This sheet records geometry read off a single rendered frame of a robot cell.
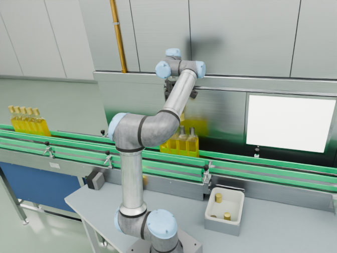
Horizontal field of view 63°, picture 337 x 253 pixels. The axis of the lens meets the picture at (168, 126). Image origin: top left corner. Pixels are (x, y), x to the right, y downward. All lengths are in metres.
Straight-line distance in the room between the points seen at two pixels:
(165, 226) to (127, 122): 0.44
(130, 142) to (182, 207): 0.71
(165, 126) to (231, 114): 0.67
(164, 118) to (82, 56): 4.84
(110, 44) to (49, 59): 4.64
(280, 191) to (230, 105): 0.53
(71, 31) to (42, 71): 1.31
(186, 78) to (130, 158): 0.40
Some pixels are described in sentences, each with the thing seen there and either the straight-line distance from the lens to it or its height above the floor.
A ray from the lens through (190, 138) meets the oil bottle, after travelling 1.55.
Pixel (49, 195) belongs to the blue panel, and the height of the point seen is 0.47.
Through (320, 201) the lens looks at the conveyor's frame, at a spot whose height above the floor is 0.81.
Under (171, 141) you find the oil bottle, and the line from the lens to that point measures 1.60.
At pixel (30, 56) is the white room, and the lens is 6.64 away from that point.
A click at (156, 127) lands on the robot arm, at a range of 0.97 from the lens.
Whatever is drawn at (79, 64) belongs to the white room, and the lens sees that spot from 5.86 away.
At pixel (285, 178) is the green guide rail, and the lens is 1.60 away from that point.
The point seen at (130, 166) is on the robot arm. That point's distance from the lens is 1.08.
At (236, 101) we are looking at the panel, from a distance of 1.54.
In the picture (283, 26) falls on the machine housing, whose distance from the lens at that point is 1.44.
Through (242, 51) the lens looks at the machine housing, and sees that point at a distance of 1.47.
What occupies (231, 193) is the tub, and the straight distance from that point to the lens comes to 1.59.
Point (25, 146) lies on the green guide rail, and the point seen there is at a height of 0.93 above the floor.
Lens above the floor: 1.94
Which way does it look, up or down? 31 degrees down
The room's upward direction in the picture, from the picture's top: 6 degrees counter-clockwise
